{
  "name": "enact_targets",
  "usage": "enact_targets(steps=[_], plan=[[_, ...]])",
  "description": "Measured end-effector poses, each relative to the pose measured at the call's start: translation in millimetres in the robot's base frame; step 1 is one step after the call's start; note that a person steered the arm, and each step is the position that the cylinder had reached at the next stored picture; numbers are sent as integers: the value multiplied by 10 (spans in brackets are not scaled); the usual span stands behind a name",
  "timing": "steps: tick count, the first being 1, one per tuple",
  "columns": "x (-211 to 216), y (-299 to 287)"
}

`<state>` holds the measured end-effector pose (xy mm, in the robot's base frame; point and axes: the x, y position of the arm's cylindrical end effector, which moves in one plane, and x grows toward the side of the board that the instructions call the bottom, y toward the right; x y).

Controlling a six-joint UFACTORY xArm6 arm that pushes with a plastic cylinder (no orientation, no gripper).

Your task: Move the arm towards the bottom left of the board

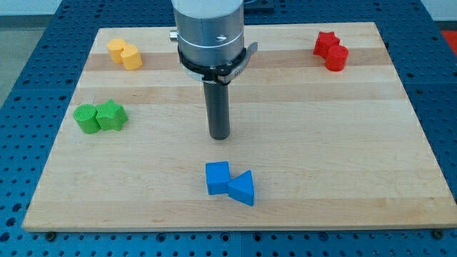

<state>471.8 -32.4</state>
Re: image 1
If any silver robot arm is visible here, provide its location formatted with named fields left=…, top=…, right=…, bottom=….
left=171, top=0, right=244, bottom=66

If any wooden board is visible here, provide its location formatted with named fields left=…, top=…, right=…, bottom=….
left=23, top=22, right=456, bottom=232

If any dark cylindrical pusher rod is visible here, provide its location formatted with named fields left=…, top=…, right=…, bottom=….
left=204, top=83, right=230, bottom=140

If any blue cube block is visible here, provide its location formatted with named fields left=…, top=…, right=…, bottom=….
left=205, top=161, right=231, bottom=195

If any blue triangle block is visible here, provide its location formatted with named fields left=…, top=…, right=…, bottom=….
left=228, top=170, right=255, bottom=206

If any green star block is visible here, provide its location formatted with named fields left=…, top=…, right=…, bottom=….
left=96, top=99, right=128, bottom=131

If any yellow rounded block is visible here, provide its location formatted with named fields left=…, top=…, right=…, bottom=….
left=121, top=44, right=143, bottom=71

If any red cylinder block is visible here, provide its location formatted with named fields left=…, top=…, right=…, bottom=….
left=325, top=45, right=349, bottom=71

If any red star block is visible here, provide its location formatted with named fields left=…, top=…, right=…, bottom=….
left=313, top=31, right=340, bottom=59

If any yellow hexagon block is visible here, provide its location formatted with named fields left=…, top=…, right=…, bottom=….
left=106, top=39, right=126, bottom=64

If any green cylinder block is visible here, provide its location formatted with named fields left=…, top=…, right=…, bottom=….
left=73, top=104, right=101, bottom=134

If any black and silver clamp ring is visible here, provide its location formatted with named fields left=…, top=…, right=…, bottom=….
left=177, top=41, right=258, bottom=86

